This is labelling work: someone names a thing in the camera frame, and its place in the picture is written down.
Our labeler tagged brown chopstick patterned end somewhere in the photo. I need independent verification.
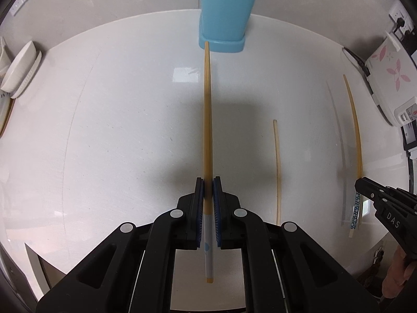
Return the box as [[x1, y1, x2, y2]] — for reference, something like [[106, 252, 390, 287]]
[[343, 74, 363, 238]]

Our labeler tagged person's right hand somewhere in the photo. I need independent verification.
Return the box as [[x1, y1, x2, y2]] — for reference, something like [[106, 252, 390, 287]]
[[382, 245, 416, 299]]

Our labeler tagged pale plain wooden chopstick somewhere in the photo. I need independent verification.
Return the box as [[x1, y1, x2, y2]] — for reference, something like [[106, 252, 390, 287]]
[[273, 119, 282, 225]]

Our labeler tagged blue plastic utensil holder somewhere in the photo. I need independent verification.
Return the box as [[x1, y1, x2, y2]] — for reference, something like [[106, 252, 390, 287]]
[[199, 0, 255, 53]]

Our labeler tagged brown chopstick grey end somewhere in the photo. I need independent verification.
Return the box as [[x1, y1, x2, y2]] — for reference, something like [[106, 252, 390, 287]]
[[203, 41, 214, 284]]

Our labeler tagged white dish at left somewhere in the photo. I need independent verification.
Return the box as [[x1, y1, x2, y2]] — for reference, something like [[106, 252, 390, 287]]
[[1, 41, 42, 99]]

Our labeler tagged white floral rice cooker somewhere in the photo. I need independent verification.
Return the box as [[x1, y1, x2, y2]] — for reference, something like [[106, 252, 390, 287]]
[[365, 33, 416, 127]]

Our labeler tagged white wall socket right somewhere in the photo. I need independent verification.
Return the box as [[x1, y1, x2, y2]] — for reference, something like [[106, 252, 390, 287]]
[[389, 2, 414, 36]]

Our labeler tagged black power cable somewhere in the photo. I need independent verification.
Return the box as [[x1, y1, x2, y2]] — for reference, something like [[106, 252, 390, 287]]
[[341, 46, 389, 118]]

